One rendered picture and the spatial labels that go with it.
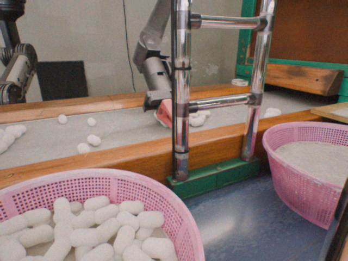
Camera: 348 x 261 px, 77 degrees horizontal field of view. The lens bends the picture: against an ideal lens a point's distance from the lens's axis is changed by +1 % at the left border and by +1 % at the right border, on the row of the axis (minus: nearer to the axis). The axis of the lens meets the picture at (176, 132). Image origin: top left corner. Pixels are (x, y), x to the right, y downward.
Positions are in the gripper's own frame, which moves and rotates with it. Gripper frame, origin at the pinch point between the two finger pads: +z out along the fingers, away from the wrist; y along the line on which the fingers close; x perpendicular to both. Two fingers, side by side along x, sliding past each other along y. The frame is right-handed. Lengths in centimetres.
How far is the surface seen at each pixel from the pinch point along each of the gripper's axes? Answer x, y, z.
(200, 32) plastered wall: 111, 131, -172
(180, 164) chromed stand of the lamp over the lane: -8.2, -5.8, 9.9
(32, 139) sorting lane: 8.2, -29.1, -8.2
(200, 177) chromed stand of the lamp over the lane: -5.9, -2.0, 12.5
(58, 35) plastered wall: 124, -20, -181
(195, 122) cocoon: 1.1, 5.9, -1.7
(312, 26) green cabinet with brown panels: -11, 51, -21
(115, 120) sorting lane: 11.3, -10.6, -11.6
